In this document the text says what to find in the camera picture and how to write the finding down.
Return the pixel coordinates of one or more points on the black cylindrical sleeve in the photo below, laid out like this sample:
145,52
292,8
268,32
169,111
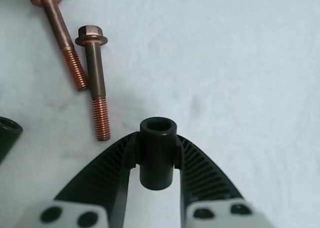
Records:
7,138
158,150

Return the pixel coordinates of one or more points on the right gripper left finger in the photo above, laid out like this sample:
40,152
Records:
105,178

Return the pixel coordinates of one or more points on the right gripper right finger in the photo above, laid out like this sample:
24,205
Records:
200,173

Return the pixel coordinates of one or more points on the copper flange bolt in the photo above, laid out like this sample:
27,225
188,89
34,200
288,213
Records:
58,36
94,83

